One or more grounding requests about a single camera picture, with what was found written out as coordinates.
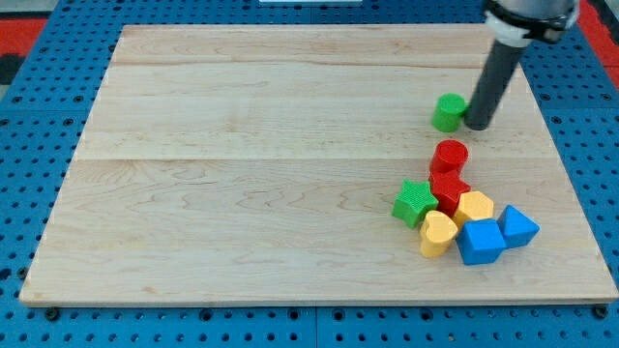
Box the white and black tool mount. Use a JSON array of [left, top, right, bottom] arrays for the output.
[[483, 0, 579, 47]]

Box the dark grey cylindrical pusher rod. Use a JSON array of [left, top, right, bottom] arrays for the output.
[[463, 40, 524, 131]]

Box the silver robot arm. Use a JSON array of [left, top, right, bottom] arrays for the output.
[[463, 0, 579, 131]]

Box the green cylinder block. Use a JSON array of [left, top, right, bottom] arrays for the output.
[[431, 93, 467, 132]]

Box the red cylinder block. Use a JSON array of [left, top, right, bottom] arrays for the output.
[[429, 139, 469, 174]]

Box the red star block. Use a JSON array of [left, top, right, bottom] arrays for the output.
[[428, 170, 471, 217]]

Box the yellow pentagon block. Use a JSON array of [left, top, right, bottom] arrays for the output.
[[452, 191, 494, 229]]

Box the green star block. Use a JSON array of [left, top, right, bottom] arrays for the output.
[[392, 180, 439, 228]]

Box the blue triangle block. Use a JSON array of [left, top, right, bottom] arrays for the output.
[[497, 205, 540, 248]]

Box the blue cube block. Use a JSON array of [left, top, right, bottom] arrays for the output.
[[457, 218, 507, 266]]

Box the yellow heart block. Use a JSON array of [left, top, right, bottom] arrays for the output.
[[420, 211, 458, 258]]

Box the light wooden board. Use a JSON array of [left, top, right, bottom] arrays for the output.
[[19, 24, 618, 307]]

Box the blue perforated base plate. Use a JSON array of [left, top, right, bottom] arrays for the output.
[[1, 1, 618, 347]]

